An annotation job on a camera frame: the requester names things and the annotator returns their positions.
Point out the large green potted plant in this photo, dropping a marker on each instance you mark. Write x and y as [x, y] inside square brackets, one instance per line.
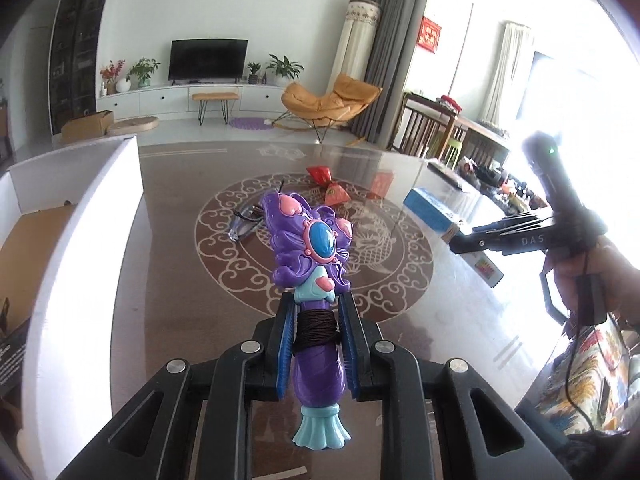
[284, 67]

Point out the small potted plant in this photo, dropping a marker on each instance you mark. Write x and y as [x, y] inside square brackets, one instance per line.
[253, 72]

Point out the dark display cabinet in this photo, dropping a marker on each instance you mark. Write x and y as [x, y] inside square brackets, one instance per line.
[80, 55]

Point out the bushy green potted plant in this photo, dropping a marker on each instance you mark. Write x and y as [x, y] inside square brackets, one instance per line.
[144, 71]

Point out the person's right hand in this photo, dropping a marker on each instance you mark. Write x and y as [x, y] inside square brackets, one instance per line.
[622, 280]

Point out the wooden bench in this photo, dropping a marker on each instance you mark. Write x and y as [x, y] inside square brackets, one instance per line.
[215, 95]

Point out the colourful printed cloth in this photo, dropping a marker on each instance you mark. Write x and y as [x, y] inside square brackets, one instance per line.
[550, 400]

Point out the white television cabinet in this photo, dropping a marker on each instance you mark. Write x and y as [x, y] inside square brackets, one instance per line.
[160, 102]

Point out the orange lounge chair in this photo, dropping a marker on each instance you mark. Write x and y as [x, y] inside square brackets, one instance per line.
[325, 102]

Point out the white round vase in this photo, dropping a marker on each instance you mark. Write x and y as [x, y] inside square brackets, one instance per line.
[124, 86]

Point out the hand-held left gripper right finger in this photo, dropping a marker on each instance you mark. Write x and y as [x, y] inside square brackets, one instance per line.
[350, 360]

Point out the white and blue medicine box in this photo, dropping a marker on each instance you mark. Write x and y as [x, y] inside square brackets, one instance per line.
[482, 267]

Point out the round beige floor mat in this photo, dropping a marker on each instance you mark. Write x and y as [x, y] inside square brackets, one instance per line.
[132, 125]

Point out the wooden chair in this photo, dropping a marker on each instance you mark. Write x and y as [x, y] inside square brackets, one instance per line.
[420, 127]

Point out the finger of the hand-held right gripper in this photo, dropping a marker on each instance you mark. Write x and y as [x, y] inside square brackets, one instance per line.
[515, 224]
[480, 245]

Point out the red wall poster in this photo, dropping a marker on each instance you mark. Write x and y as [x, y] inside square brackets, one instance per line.
[430, 34]

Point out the wooden table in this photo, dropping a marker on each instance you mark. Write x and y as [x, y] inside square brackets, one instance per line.
[482, 135]

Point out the brown cardboard box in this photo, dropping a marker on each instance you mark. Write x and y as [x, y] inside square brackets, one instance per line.
[87, 126]

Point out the purple floor mat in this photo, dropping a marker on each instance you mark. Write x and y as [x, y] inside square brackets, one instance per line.
[247, 123]

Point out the covered standing air conditioner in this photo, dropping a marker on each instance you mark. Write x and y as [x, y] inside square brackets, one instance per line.
[357, 45]

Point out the blue carton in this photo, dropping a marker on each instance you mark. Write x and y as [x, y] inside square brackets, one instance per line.
[430, 207]

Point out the black television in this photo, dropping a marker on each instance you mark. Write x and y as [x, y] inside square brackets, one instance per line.
[207, 60]

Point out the purple toy wand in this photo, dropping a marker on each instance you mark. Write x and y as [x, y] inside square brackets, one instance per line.
[310, 245]

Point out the red cloth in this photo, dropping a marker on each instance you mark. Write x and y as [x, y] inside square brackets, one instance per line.
[451, 102]

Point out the black flat device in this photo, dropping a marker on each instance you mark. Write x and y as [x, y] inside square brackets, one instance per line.
[445, 172]

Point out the green stool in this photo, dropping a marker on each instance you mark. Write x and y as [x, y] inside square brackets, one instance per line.
[452, 147]

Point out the dark cloth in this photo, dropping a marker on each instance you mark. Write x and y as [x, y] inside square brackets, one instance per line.
[600, 460]

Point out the white cardboard box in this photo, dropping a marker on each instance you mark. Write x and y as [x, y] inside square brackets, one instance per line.
[90, 240]

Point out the black printed box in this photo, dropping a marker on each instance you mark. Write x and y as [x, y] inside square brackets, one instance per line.
[10, 355]

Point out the white curtain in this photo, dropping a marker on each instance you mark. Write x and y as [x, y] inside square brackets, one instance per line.
[507, 70]

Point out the grey curtain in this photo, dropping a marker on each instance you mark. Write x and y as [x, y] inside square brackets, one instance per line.
[395, 55]

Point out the brown patterned desktop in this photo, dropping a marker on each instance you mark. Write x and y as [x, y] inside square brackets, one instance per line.
[175, 310]

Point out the eyeglasses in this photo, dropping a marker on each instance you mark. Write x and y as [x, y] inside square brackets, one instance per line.
[245, 225]

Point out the red flowers in vase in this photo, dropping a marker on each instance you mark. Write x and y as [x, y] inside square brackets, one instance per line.
[111, 72]

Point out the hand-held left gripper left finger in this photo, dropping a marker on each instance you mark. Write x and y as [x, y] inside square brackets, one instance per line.
[286, 350]

